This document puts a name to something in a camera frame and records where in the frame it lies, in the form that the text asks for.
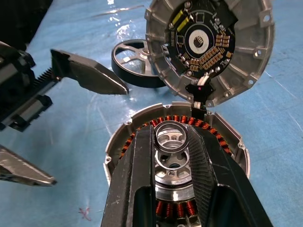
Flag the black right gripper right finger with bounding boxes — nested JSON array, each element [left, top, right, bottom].
[[187, 125, 281, 227]]

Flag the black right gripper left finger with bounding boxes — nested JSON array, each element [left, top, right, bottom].
[[100, 124, 157, 227]]

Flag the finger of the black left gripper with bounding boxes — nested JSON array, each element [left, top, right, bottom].
[[50, 49, 130, 96], [0, 144, 57, 187]]

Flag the black spoked rotor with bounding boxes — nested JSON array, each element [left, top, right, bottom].
[[111, 39, 168, 88]]

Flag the silver motor housing copper coils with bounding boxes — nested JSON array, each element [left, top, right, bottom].
[[103, 101, 251, 227]]

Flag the blue plastic table cover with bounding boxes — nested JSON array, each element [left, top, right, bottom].
[[0, 0, 303, 227]]

